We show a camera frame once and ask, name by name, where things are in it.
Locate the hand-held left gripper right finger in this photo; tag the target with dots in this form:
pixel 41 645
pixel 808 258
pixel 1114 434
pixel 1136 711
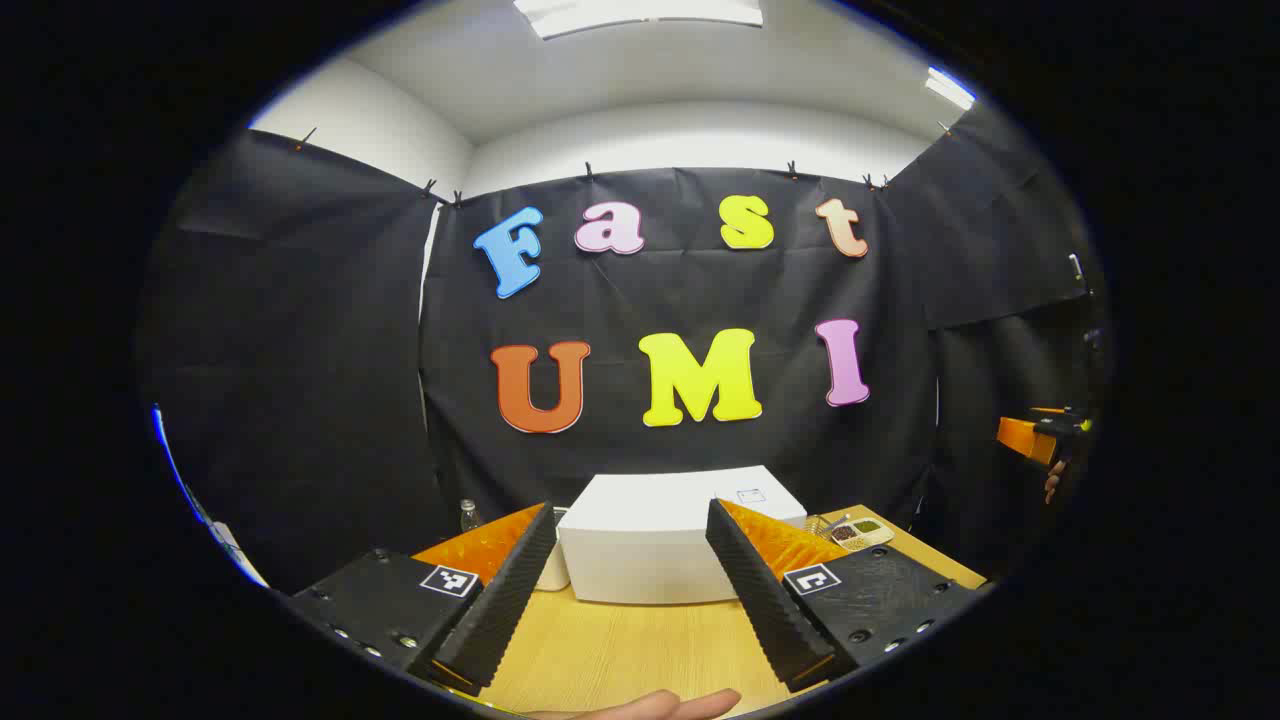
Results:
pixel 760 600

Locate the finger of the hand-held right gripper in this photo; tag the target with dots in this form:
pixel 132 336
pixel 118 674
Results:
pixel 1025 437

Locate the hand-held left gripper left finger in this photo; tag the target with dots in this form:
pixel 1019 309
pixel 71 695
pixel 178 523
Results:
pixel 505 600

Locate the white microwave oven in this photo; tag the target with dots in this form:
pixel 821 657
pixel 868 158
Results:
pixel 650 545

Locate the white toaster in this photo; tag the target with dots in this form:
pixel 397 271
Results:
pixel 553 570

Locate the clear plastic bottle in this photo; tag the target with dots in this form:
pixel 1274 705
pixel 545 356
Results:
pixel 470 518

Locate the divided snack dish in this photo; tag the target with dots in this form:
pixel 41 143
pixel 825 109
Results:
pixel 862 534

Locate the black backdrop cloth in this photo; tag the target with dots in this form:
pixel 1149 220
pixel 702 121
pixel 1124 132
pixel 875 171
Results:
pixel 300 380

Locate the small ceiling light panel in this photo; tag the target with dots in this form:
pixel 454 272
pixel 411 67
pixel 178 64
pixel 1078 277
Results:
pixel 948 88

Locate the long ceiling light panel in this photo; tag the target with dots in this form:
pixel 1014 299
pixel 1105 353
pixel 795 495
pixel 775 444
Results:
pixel 640 12

